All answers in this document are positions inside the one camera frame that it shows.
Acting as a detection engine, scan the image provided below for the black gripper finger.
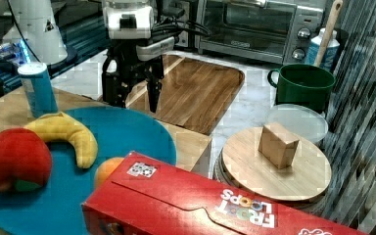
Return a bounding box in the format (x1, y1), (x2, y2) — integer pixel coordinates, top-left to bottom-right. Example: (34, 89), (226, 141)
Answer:
(102, 72), (130, 108)
(147, 73), (162, 113)

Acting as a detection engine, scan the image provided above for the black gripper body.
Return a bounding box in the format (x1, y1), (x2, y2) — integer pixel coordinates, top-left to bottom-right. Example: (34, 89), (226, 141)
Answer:
(102, 36), (178, 91)

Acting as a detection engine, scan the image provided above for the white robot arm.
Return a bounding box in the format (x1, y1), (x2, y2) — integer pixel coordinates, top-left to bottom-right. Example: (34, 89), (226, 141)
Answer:
(102, 0), (178, 112)

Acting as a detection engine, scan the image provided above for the wooden tray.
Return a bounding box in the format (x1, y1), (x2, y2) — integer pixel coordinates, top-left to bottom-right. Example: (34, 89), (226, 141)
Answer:
(125, 54), (246, 136)

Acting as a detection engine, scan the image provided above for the plush banana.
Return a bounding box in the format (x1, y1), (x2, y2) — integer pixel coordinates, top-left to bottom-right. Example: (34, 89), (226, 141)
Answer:
(24, 112), (98, 169)

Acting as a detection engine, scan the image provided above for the blue shaker white cap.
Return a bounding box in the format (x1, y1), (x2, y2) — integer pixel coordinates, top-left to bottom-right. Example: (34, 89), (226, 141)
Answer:
(18, 62), (58, 118)

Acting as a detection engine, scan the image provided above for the plush orange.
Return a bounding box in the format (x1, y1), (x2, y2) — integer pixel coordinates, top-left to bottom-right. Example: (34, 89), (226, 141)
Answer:
(94, 157), (123, 188)

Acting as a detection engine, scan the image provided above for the red Froot Loops cereal box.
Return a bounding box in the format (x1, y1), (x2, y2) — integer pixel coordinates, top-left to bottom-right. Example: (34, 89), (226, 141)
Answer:
(82, 152), (367, 235)

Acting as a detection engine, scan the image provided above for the plush red apple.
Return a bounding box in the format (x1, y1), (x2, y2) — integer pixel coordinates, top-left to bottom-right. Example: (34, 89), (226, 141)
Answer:
(0, 127), (52, 193)

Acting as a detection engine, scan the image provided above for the round teal plate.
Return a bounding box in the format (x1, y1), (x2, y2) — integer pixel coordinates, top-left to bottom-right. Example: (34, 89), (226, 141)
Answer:
(0, 107), (176, 235)

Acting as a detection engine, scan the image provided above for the stainless toaster oven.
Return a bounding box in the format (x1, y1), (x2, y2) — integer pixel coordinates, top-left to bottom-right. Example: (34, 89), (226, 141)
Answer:
(198, 0), (327, 65)

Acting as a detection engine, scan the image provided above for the green mug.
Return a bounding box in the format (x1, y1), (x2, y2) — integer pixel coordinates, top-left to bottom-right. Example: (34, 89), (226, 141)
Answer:
(267, 64), (336, 113)

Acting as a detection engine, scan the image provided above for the jar with wooden lid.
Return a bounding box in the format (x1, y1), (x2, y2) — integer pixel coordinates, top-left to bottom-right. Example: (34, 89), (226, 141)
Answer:
(213, 127), (332, 214)

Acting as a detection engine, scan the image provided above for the blue white-capped bottle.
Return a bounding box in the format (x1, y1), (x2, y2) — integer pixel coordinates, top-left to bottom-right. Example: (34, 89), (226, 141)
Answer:
(305, 27), (341, 73)

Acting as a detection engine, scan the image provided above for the wooden spatula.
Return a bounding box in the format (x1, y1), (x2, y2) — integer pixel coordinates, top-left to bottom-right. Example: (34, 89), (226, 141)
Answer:
(313, 0), (344, 67)

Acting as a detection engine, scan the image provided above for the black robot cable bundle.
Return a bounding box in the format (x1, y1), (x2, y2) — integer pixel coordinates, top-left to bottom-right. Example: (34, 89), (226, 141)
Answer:
(150, 19), (212, 43)

